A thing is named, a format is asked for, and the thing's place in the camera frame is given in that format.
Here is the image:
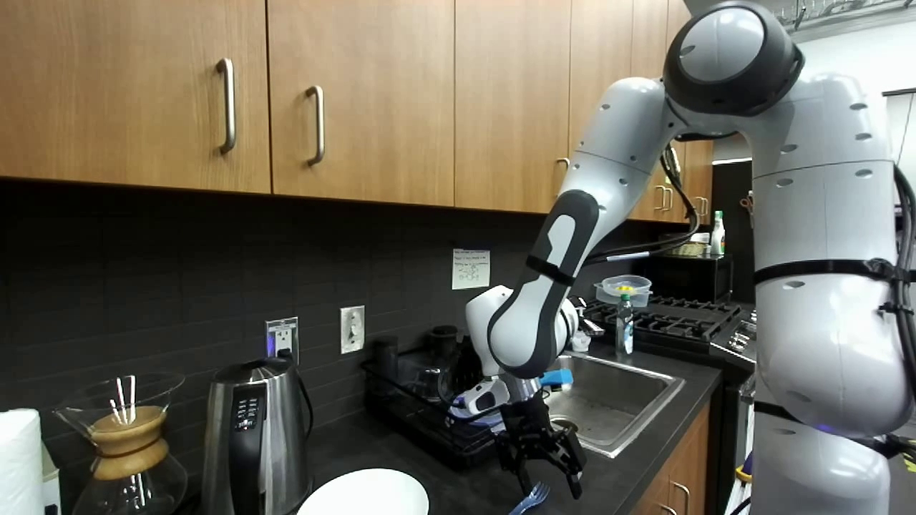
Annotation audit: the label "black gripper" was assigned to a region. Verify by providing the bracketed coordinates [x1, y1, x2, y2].
[494, 397, 584, 498]

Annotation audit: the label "blue plastic fork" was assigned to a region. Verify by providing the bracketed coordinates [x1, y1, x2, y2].
[509, 484, 550, 515]

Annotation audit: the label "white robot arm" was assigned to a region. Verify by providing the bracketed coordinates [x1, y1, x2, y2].
[466, 0, 912, 515]

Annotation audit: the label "white bowl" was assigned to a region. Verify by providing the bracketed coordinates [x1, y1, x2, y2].
[295, 470, 428, 515]

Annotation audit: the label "stainless steel sink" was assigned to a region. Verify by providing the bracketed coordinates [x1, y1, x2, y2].
[546, 354, 683, 458]

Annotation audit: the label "wooden lower cabinet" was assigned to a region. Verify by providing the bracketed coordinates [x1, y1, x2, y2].
[632, 405, 710, 515]

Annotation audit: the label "black dish drying rack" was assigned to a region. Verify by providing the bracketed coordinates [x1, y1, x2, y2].
[361, 325, 494, 470]

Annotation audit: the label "clear plastic container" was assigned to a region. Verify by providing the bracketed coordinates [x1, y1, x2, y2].
[594, 274, 652, 308]

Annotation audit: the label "white paper note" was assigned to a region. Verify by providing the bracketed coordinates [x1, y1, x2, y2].
[453, 249, 489, 290]

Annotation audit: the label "black stove top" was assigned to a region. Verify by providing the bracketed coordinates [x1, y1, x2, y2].
[632, 297, 755, 371]

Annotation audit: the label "stainless steel electric kettle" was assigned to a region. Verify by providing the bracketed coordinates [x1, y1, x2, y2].
[201, 357, 311, 515]

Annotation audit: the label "wooden upper cabinets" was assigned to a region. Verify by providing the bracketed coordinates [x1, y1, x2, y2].
[0, 0, 688, 215]

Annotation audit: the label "glass coffee carafe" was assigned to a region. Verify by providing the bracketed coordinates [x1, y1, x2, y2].
[53, 371, 189, 515]

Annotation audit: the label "white paper towel roll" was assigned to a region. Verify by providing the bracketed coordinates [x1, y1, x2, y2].
[0, 410, 45, 515]

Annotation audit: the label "wall light switch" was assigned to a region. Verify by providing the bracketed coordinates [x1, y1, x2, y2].
[340, 305, 364, 354]

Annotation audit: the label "wall power outlet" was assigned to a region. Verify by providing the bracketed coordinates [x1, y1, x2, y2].
[267, 317, 297, 361]

